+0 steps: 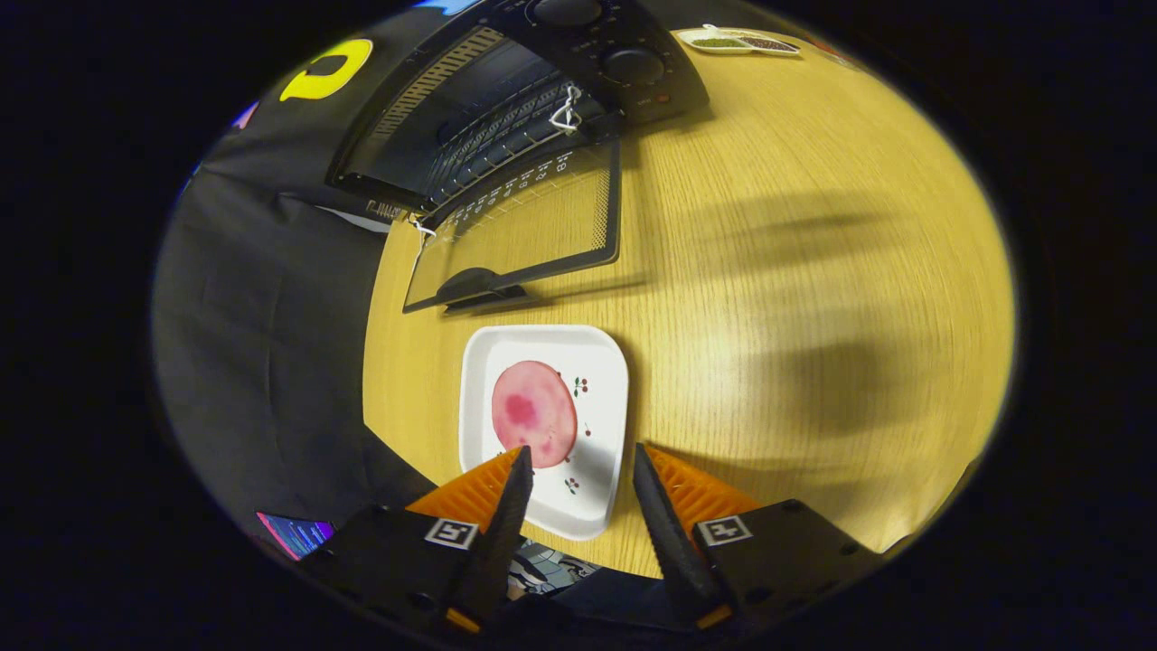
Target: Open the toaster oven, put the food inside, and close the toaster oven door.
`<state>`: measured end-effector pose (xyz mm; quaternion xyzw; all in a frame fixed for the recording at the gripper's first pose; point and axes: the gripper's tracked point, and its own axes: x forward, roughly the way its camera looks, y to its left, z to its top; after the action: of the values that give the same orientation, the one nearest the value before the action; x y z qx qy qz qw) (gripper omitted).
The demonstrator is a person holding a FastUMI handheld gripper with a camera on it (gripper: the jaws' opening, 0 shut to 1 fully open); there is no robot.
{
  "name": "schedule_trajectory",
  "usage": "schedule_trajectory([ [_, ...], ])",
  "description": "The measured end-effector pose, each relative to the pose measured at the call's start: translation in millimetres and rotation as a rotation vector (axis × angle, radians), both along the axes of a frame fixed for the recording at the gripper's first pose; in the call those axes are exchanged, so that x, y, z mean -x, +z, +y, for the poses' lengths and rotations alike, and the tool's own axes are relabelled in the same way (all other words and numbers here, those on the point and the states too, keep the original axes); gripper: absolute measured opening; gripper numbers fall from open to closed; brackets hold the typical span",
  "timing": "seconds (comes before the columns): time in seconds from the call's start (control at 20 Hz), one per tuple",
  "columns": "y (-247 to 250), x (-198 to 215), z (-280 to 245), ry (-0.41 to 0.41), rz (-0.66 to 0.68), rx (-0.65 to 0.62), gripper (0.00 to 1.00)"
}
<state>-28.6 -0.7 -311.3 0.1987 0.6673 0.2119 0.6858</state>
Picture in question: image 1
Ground lit purple screen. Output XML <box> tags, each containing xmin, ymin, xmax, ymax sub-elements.
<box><xmin>256</xmin><ymin>512</ymin><xmax>335</xmax><ymax>561</ymax></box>

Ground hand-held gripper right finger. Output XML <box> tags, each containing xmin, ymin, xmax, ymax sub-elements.
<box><xmin>633</xmin><ymin>441</ymin><xmax>891</xmax><ymax>632</ymax></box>

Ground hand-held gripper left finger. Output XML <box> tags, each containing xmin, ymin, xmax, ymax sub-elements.
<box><xmin>298</xmin><ymin>445</ymin><xmax>536</xmax><ymax>634</ymax></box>

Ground pink ham slice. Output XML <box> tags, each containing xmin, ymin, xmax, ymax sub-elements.
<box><xmin>491</xmin><ymin>360</ymin><xmax>579</xmax><ymax>469</ymax></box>

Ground white square plate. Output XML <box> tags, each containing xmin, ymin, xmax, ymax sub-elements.
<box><xmin>458</xmin><ymin>324</ymin><xmax>630</xmax><ymax>542</ymax></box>

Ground blue printed fabric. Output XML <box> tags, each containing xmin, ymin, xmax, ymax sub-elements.
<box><xmin>511</xmin><ymin>542</ymin><xmax>602</xmax><ymax>598</ymax></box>

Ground black toaster oven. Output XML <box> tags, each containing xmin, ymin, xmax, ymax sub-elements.
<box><xmin>325</xmin><ymin>0</ymin><xmax>710</xmax><ymax>316</ymax></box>

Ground white divided snack dish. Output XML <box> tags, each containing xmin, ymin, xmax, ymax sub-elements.
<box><xmin>676</xmin><ymin>24</ymin><xmax>803</xmax><ymax>57</ymax></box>

